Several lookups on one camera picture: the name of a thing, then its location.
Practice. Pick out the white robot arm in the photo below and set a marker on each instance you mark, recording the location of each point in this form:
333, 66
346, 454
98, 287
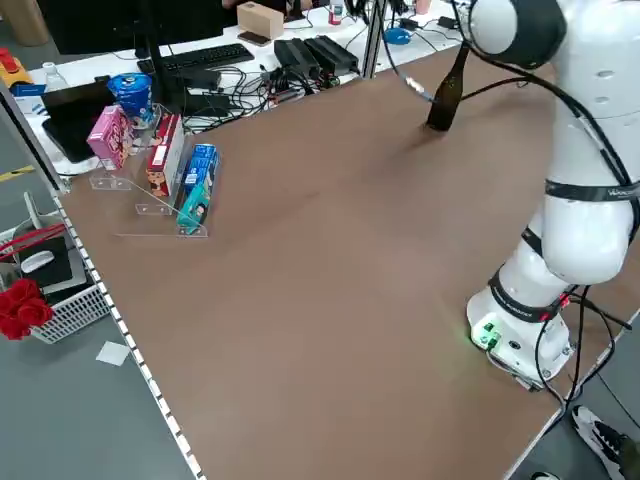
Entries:
580, 225

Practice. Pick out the dark glass wine bottle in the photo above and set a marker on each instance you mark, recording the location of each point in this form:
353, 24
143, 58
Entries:
442, 107

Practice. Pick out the small white bottle red label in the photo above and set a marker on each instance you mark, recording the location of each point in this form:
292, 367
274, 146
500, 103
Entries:
336, 12

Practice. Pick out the clear water bottle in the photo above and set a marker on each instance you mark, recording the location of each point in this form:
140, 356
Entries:
54, 77

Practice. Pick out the teal snack box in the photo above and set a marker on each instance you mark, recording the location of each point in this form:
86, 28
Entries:
196, 210

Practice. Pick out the blue cookie box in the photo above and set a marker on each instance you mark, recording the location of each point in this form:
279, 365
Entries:
200, 167

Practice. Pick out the clear acrylic stepped stand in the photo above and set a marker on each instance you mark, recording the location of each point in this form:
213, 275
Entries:
150, 205

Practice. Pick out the red snack box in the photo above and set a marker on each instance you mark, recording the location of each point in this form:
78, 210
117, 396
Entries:
165, 155

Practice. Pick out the black power supply brick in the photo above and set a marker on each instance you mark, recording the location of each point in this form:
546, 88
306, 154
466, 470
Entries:
295, 55
332, 52

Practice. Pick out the dark smartphone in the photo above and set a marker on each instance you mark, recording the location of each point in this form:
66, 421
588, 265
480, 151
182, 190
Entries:
255, 38

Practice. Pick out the black keyboard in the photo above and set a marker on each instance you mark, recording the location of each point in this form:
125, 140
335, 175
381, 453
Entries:
200, 57

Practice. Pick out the brown cardboard box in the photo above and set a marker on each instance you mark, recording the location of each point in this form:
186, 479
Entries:
260, 19

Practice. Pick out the pink snack box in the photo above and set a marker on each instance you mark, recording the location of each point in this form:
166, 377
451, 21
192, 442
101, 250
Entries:
110, 137

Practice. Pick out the black power adapter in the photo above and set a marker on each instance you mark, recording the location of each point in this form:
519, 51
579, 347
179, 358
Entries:
446, 22
409, 23

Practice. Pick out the white paper sheet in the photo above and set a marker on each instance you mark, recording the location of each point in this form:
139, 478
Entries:
113, 354

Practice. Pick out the white plastic basket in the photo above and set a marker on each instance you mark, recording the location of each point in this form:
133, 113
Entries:
75, 310

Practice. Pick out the pink cup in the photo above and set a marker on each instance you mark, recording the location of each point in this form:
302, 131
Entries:
423, 6

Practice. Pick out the black mouse mat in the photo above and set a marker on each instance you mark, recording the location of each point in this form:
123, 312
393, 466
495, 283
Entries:
57, 272

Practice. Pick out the black laptop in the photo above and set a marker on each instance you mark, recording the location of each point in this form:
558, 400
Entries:
75, 120

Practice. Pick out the white computer mouse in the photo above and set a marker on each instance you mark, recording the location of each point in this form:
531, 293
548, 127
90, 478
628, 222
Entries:
37, 262

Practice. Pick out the red rose bouquet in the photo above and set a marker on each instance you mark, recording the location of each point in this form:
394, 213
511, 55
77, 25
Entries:
22, 310

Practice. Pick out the black computer monitor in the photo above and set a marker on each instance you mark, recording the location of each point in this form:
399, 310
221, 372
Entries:
100, 25

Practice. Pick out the blue and white box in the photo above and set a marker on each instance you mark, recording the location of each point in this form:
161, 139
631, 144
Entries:
27, 97

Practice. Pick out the person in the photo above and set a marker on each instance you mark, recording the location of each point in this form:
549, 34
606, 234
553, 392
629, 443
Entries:
600, 440

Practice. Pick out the brown cardboard roll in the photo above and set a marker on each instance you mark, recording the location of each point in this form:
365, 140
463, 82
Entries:
25, 22

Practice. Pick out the aluminium frame post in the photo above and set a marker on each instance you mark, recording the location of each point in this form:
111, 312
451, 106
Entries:
376, 40
35, 140

